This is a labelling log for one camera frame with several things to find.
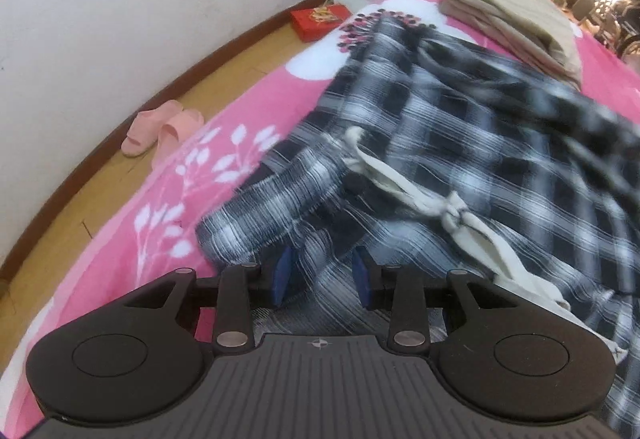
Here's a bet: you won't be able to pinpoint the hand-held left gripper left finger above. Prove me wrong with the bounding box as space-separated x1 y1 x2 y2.
122 246 301 354

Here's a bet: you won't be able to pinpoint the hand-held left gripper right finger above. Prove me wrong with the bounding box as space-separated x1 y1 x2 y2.
351 246 521 351

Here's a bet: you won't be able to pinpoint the black white plaid pants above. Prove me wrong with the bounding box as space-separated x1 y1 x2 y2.
195 11 640 439

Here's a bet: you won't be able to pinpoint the beige folded clothes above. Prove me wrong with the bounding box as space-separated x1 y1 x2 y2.
439 0 585 92

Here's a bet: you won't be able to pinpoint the pink floral blanket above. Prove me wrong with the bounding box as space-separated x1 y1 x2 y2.
0 0 640 439

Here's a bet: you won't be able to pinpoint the red gift box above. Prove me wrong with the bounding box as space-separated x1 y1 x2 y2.
291 4 351 42

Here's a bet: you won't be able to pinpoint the wheelchair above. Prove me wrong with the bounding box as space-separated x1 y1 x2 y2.
567 0 640 62

